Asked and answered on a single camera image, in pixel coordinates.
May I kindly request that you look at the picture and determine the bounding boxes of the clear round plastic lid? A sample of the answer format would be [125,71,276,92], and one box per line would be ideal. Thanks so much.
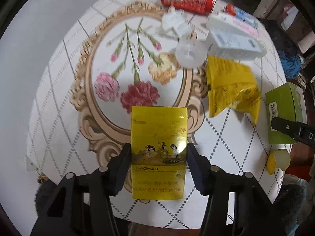
[175,40,208,69]

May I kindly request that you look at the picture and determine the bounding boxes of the yellow lemon peel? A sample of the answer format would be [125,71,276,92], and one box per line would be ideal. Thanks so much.
[266,149,291,175]

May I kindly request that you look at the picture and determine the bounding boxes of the yellow snack wrapper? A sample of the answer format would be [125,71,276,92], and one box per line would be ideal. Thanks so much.
[207,55,261,125]

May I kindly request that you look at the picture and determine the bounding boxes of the yellow cigarette pack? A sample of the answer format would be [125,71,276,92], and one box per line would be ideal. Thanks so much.
[131,107,187,200]

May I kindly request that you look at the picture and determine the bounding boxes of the crumpled white plastic tray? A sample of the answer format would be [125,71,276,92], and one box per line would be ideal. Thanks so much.
[155,6,193,40]

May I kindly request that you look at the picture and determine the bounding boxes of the grey white carton box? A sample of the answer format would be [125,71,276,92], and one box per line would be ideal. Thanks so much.
[204,13,267,61]

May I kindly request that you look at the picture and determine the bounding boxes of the pink white medicine box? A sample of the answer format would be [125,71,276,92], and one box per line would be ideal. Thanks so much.
[217,12,259,38]

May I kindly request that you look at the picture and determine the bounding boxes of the white floral tablecloth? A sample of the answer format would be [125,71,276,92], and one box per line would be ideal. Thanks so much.
[27,0,291,230]

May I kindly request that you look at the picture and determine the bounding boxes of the blue white milk carton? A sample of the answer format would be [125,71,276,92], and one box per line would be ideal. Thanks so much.
[224,4,258,29]

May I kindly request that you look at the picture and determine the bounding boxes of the green cardboard box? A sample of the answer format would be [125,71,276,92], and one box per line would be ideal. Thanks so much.
[265,82,308,145]

